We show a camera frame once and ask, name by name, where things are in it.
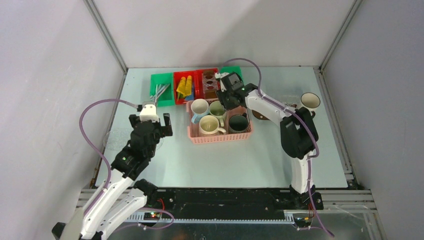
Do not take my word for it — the green bin with toothbrushes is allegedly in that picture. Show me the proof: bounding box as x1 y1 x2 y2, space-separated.
150 72 175 107

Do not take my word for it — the red bin with holder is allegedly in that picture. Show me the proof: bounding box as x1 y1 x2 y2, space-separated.
194 69 205 100

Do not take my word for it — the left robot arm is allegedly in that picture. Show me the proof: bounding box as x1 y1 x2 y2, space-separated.
51 113 173 240

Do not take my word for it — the pink perforated basket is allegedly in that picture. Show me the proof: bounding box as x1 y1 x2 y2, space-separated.
186 100 253 144

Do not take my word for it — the green bin far right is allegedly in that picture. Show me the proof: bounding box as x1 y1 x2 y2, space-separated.
218 66 243 81

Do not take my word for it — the brown wooden oval tray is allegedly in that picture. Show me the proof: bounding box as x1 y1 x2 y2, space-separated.
251 110 269 121

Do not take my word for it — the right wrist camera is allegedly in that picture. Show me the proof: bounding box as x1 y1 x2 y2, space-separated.
214 72 245 92

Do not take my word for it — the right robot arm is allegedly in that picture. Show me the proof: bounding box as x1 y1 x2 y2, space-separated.
216 80 320 209

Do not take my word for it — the white mug blue handle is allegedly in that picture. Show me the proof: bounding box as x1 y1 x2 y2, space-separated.
190 98 210 124

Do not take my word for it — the cream mug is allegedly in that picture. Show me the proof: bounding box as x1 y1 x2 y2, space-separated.
198 115 227 137

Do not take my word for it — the black mug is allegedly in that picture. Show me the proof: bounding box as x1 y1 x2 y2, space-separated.
228 112 250 134

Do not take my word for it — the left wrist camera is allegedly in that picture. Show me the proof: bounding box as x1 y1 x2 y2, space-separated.
137 102 160 123

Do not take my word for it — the light green mug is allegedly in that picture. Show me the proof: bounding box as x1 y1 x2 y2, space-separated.
209 100 227 128

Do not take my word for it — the clear textured toothbrush holder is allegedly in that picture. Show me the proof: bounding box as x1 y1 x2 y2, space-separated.
282 102 299 114

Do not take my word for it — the white toothbrush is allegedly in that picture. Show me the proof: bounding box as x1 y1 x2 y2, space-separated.
150 83 171 106

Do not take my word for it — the green toothpaste tube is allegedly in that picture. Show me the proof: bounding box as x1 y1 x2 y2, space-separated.
177 92 185 100

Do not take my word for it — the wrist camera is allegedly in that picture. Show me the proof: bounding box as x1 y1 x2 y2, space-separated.
137 102 160 123
214 72 245 92

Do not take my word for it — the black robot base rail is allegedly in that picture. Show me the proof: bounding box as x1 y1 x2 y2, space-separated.
146 187 324 221

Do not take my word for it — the brown wooden toothbrush holder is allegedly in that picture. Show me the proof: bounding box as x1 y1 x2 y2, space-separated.
200 68 219 100

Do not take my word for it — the clear textured oval tray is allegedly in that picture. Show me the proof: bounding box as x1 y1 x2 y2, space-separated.
103 127 141 151

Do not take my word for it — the white mug dark rim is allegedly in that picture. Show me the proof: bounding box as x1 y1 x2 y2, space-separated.
300 92 321 118

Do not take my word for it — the red bin with toothpaste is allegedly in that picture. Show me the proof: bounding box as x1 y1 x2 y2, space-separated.
173 70 197 105

